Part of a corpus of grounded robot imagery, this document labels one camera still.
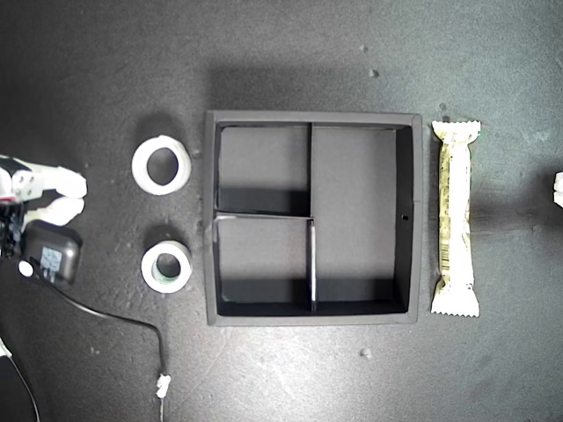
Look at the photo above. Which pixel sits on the black compartment tray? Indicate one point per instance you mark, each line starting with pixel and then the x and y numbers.
pixel 352 176

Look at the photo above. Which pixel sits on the large white tape roll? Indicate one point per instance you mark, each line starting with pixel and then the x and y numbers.
pixel 140 169

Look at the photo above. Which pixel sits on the cream snack bar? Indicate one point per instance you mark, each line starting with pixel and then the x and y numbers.
pixel 455 211

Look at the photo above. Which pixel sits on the small white tape roll green core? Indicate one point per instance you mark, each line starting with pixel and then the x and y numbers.
pixel 148 272

